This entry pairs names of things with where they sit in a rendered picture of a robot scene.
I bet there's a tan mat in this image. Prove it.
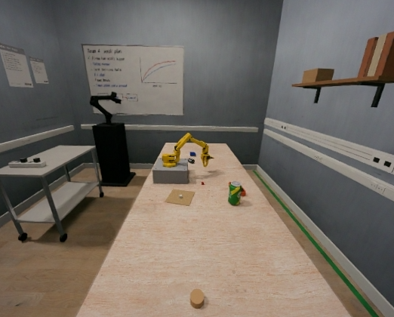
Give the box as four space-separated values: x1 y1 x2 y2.
165 189 195 206

